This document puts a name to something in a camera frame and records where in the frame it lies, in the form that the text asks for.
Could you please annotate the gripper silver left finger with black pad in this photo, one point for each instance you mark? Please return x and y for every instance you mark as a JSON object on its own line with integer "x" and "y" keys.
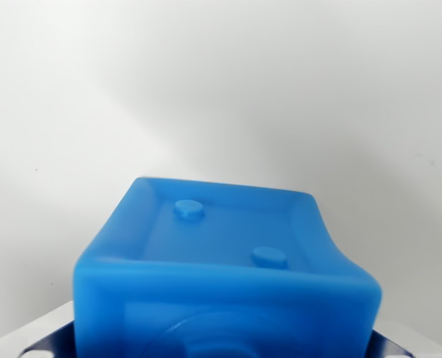
{"x": 49, "y": 335}

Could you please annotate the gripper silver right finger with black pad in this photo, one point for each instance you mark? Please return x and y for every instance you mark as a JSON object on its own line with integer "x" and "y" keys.
{"x": 396, "y": 341}

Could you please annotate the blue cube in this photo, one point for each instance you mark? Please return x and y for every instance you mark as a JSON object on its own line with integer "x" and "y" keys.
{"x": 224, "y": 276}

